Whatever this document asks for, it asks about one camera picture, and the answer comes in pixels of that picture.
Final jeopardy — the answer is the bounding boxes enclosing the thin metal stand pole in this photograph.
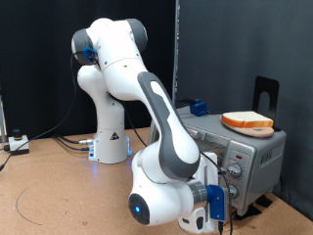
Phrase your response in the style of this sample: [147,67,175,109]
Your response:
[0,94,8,143]

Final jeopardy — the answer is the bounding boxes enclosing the black cable with silver plug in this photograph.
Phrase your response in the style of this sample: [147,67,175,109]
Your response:
[52,132,96,145]

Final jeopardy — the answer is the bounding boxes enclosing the long black hanging cable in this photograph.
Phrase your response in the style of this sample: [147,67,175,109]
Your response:
[0,52,79,170]

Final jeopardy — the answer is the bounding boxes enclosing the silver toaster oven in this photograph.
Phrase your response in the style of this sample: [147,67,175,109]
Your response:
[148,105,288,217]

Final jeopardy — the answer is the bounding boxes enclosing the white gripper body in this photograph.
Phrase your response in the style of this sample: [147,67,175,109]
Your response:
[192,151,220,187]

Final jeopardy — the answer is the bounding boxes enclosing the black metal bookend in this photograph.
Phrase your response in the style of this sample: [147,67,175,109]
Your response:
[252,75,282,132]

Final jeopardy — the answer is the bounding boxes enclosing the blue spatula with black handle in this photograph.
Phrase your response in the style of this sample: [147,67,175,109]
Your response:
[175,97,218,118]

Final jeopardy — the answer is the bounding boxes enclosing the metal oven rack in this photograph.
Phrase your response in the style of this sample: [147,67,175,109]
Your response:
[201,138,227,165]

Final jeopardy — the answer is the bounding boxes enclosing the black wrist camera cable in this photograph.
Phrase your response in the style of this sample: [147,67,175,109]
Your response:
[121,101,234,235]

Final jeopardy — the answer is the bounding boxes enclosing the black backdrop curtain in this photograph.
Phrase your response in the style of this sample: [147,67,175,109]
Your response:
[0,0,177,142]

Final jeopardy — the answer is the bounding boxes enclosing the black foam pad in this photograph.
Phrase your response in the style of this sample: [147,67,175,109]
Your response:
[235,204,263,221]
[255,195,274,209]

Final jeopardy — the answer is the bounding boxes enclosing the grey vertical metal pole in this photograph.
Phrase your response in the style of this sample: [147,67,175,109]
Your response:
[171,0,181,109]

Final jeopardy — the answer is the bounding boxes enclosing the round wooden plate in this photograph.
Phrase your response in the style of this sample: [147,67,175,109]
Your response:
[224,123,275,139]

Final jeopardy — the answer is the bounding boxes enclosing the grey backdrop curtain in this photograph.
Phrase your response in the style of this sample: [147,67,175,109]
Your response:
[175,0,313,220]

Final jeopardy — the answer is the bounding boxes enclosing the white emergency stop box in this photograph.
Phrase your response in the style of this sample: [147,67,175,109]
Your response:
[8,128,30,156]

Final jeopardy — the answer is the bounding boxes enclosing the white bread slice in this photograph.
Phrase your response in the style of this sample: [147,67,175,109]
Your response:
[220,111,274,129]

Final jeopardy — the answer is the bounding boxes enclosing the silver oven knob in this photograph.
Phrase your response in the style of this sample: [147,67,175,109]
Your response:
[228,184,239,200]
[226,164,243,179]

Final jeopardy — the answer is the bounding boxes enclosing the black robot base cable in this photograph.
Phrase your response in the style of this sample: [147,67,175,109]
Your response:
[55,137,92,152]

